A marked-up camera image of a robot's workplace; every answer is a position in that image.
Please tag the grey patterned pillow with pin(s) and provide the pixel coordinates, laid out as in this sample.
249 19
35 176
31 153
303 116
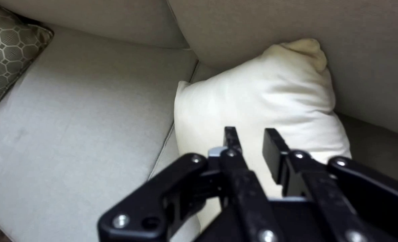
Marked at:
11 48

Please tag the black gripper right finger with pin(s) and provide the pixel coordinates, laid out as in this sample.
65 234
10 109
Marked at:
342 192

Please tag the small cream pillow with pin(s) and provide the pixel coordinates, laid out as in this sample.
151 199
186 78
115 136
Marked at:
261 89

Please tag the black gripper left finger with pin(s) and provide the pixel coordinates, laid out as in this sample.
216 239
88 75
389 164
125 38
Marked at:
240 188

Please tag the grey fabric sofa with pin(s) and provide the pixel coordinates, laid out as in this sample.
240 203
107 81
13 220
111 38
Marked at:
96 134

